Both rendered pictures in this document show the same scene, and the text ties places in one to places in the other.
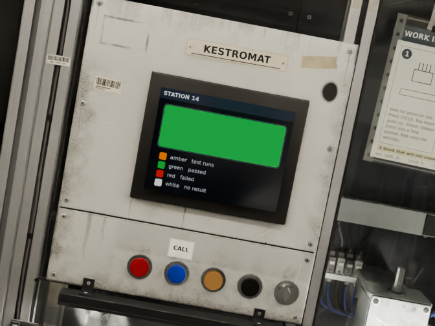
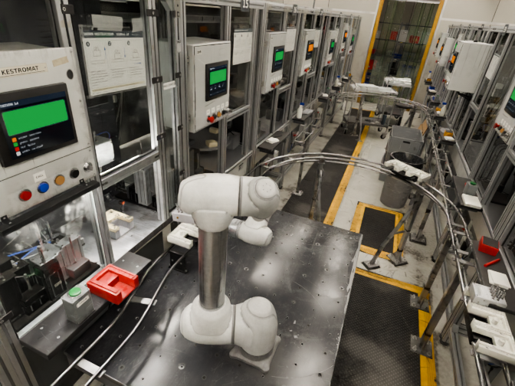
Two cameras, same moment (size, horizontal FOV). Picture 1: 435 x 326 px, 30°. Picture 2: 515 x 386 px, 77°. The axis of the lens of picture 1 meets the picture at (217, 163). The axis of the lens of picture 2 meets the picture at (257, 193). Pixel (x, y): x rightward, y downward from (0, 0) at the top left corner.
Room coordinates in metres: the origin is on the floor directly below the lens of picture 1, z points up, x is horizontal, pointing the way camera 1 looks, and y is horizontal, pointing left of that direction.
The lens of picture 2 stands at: (0.29, 0.59, 1.98)
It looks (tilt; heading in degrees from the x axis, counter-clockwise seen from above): 30 degrees down; 292
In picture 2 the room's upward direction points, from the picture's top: 5 degrees clockwise
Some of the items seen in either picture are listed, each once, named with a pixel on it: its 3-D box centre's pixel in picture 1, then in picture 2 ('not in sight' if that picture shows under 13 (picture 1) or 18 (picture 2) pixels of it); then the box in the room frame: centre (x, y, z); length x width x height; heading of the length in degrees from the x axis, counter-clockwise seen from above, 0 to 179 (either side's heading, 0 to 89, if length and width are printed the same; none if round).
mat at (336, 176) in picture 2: not in sight; (344, 145); (1.00, -5.08, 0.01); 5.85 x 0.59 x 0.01; 92
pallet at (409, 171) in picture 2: not in sight; (405, 172); (0.08, -2.32, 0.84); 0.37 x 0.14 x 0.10; 150
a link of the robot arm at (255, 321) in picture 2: not in sight; (256, 322); (0.58, -0.26, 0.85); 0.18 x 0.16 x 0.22; 26
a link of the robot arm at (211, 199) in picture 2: not in sight; (208, 268); (0.77, -0.17, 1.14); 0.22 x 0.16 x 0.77; 26
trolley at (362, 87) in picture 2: not in sight; (369, 109); (0.83, -6.03, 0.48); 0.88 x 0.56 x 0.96; 20
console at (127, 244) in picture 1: (200, 155); (2, 126); (1.39, 0.03, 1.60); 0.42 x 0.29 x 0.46; 92
